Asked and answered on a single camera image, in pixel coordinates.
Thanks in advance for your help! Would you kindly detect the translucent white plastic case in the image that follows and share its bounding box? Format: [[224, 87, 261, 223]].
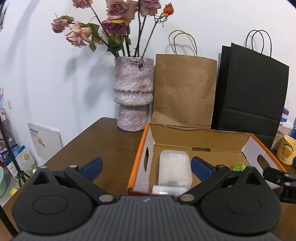
[[158, 150, 193, 189]]

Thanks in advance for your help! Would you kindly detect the orange cardboard box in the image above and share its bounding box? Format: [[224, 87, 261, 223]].
[[127, 123, 284, 195]]

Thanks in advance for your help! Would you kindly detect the yellow bear mug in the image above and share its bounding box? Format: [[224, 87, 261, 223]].
[[276, 135, 296, 166]]

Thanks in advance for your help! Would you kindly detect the blue soda can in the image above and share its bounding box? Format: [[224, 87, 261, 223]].
[[289, 118, 296, 140]]

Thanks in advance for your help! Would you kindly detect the clear food container with seeds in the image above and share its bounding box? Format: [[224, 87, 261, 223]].
[[271, 120, 293, 151]]

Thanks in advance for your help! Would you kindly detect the blue white package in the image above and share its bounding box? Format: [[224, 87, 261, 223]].
[[1, 144, 38, 180]]

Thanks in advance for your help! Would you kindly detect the black tripod stand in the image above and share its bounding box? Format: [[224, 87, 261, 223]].
[[0, 120, 30, 237]]

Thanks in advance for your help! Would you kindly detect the purple lidded small jar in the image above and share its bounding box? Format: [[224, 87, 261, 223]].
[[280, 108, 290, 123]]

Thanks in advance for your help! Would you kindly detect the brown paper bag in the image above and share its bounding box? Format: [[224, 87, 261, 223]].
[[152, 30, 217, 128]]

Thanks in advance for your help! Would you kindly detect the black paper bag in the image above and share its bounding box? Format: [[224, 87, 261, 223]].
[[211, 44, 289, 148]]

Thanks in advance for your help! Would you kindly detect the pink knitted textured vase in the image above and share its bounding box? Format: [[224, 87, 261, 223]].
[[113, 57, 154, 132]]

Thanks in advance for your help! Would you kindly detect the dried pink rose bouquet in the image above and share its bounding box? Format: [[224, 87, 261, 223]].
[[51, 1, 174, 58]]

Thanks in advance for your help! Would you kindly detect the white board by wall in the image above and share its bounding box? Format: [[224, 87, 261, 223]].
[[28, 122, 63, 161]]

